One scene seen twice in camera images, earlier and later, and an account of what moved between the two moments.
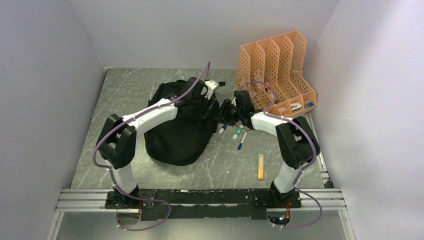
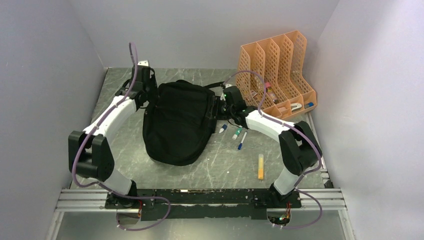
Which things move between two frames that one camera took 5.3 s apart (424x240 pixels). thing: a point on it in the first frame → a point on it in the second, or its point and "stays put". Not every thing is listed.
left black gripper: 207,103 → 154,94
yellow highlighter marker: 260,167 stays put
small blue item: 309,104 stays put
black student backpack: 182,140 stays put
